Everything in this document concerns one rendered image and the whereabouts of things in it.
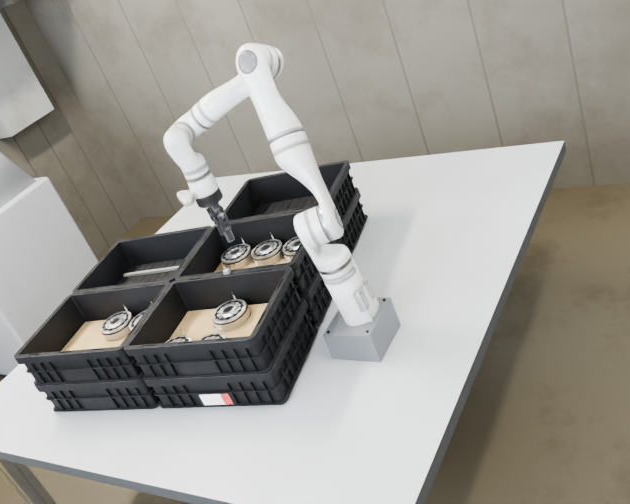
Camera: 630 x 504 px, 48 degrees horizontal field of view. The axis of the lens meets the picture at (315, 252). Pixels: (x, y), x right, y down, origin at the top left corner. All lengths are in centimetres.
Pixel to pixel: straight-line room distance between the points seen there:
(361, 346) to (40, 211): 237
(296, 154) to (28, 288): 233
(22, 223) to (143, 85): 132
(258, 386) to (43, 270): 219
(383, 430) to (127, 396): 76
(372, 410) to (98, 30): 344
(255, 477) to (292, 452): 10
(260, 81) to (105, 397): 99
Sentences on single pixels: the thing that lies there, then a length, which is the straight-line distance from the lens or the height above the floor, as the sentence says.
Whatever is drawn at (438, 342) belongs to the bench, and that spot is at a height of 70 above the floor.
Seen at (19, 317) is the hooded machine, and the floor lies 42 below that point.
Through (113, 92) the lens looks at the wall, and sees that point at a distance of 484.
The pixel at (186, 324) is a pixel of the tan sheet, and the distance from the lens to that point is 208.
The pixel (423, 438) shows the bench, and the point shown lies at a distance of 161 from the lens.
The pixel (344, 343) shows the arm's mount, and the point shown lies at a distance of 184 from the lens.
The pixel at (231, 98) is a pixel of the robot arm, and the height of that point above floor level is 138.
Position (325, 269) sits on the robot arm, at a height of 98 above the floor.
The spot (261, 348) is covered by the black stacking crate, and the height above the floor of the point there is 88.
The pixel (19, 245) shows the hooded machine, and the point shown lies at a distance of 376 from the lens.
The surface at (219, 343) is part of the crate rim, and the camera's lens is 174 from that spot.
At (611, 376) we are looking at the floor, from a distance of 267.
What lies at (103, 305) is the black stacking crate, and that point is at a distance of 231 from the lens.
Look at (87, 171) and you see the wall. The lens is 506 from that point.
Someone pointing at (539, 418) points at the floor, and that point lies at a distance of 256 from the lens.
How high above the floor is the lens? 185
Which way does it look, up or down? 28 degrees down
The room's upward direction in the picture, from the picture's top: 23 degrees counter-clockwise
